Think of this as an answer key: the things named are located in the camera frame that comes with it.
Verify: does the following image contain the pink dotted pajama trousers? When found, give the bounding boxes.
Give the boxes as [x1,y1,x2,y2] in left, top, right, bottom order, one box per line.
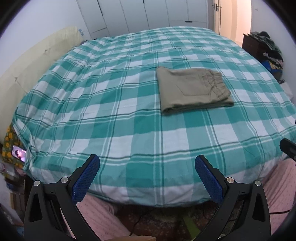
[76,158,295,240]

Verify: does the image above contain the beige khaki pants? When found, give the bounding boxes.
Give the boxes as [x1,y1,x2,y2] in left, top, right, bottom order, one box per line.
[156,67,234,114]

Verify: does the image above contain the smartphone with lit screen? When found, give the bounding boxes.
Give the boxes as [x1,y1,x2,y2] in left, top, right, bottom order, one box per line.
[11,145,26,163]

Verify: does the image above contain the dark wooden dresser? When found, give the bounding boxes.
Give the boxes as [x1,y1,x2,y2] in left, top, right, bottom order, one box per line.
[242,34,270,62]

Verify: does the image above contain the white room door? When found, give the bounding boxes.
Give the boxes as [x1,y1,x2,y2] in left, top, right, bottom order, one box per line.
[208,0,253,46]

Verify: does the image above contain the teal white plaid bedsheet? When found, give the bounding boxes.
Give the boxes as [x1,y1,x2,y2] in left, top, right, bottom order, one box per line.
[12,27,295,207]

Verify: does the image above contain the white wardrobe doors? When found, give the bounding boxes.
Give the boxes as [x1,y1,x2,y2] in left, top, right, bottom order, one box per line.
[77,0,208,39]

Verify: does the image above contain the yellow floral fabric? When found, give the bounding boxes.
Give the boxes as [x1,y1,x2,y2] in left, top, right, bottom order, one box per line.
[2,124,26,169]

